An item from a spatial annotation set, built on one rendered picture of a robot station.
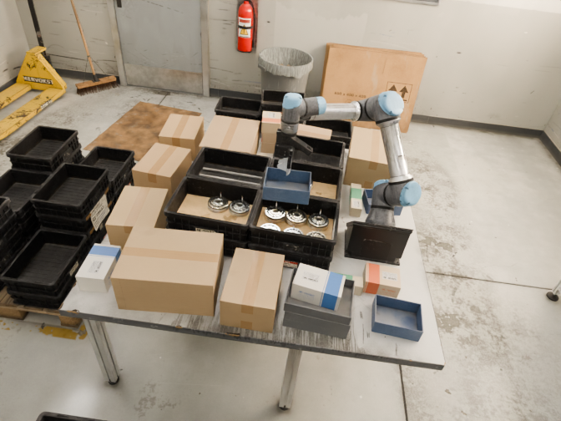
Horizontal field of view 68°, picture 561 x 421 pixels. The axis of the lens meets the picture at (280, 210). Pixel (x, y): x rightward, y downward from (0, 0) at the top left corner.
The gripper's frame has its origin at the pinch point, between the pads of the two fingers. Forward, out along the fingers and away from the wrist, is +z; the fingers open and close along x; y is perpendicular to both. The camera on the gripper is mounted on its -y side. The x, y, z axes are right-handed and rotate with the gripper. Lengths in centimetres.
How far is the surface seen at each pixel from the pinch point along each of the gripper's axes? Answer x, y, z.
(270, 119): -88, 20, 12
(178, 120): -81, 79, 19
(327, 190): -34.5, -20.9, 26.7
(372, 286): 22, -45, 40
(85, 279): 46, 77, 39
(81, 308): 55, 76, 47
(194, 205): -5, 45, 29
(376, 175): -59, -49, 27
